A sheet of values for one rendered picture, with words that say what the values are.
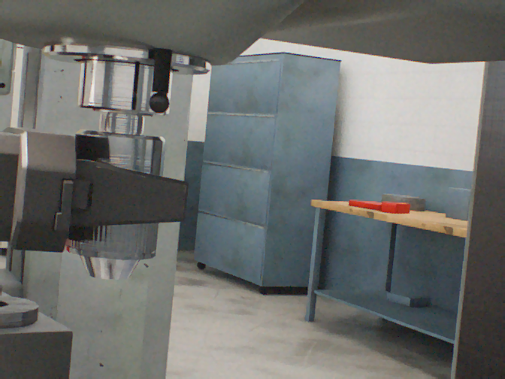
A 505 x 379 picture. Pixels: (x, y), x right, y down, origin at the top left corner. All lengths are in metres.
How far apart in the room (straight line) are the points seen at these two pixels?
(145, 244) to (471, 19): 0.20
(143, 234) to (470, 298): 0.40
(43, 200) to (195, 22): 0.11
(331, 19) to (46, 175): 0.19
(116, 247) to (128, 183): 0.03
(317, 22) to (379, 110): 7.14
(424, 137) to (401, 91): 0.49
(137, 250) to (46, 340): 0.38
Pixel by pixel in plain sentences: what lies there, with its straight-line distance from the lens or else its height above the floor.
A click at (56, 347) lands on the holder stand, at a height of 1.08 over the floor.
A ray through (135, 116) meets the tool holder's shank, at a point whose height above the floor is 1.28.
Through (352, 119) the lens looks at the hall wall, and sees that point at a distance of 8.00.
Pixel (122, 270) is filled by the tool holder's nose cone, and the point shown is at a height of 1.20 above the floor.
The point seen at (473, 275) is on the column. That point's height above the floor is 1.18.
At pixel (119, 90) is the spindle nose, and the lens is 0.47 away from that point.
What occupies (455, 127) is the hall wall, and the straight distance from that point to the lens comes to 6.90.
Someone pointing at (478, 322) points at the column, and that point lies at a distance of 0.81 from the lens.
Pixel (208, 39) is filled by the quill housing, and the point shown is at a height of 1.32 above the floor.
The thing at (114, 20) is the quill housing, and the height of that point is 1.32.
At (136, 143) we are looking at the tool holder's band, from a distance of 0.47.
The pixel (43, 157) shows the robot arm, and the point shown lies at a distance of 0.43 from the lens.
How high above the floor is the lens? 1.27
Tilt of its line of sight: 3 degrees down
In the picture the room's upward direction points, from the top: 5 degrees clockwise
